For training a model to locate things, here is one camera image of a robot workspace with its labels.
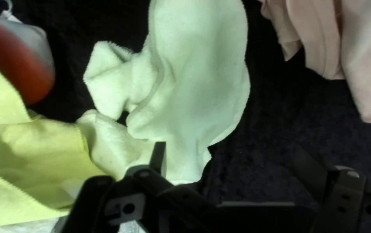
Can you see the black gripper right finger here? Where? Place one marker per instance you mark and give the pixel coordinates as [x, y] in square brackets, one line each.
[348, 203]

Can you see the yellow cloth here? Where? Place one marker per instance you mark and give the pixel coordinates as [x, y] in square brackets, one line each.
[21, 147]

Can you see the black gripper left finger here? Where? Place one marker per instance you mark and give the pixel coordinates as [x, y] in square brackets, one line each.
[150, 203]

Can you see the red radish toy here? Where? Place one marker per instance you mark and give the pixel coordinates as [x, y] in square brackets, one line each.
[21, 60]

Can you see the black tablecloth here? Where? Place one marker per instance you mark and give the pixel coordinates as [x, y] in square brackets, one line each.
[289, 151]

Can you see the peach cloth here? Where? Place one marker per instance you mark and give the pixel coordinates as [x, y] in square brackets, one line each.
[357, 53]

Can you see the pale green cloth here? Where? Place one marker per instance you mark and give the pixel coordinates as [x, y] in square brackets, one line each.
[193, 78]

